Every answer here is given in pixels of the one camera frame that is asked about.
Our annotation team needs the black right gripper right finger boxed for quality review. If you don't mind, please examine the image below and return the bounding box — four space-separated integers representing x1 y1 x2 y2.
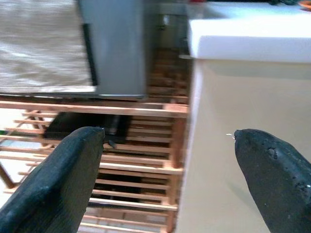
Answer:
234 128 311 233

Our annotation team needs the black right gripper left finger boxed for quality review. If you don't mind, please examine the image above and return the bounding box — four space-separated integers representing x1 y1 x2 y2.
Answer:
0 126 106 233

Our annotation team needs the grey fridge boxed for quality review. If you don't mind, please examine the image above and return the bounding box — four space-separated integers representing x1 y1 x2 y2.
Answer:
0 0 149 100

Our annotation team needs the black box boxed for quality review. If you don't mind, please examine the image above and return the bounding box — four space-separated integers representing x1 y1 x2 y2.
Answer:
43 112 133 148

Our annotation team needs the wooden slatted rack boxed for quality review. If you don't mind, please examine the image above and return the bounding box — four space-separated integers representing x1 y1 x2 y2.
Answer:
0 48 191 233

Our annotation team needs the cream kitchen cabinet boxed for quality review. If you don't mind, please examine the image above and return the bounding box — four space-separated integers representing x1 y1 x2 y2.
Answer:
174 0 311 233

